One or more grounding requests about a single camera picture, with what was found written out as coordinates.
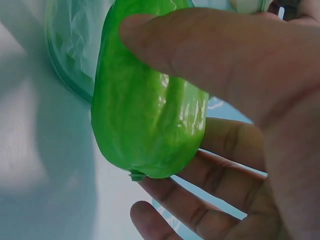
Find person's right hand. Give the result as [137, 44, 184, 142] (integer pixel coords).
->
[117, 7, 320, 240]

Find green toy bell pepper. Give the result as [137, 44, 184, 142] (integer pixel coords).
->
[90, 0, 210, 182]

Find person's left hand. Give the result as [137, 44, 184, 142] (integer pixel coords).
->
[296, 0, 320, 23]

